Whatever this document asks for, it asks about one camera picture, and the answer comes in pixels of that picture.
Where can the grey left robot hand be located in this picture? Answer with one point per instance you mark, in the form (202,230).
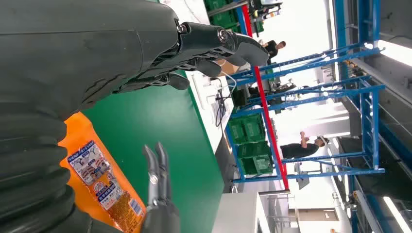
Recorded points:
(80,48)

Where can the orange detergent bottle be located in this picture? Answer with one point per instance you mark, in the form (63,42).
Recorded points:
(96,173)

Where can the white panel-sided table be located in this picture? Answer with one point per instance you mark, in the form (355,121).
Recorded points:
(235,215)

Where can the green plastic crate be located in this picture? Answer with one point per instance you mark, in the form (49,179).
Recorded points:
(247,160)
(264,164)
(223,21)
(236,132)
(214,4)
(256,127)

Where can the white rectangular table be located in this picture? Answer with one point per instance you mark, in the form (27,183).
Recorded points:
(206,106)

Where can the red beam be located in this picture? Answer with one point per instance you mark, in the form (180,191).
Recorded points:
(272,128)

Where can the brown cardboard box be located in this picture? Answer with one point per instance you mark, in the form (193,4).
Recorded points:
(229,68)

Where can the person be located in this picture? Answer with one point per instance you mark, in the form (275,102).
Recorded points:
(272,48)
(296,149)

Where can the blue shelf rack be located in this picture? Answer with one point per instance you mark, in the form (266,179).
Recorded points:
(376,135)
(240,19)

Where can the white light strip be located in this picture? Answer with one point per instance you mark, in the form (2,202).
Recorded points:
(396,51)
(396,215)

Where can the blue steel mezzanine frame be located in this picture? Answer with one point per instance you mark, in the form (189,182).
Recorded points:
(340,32)

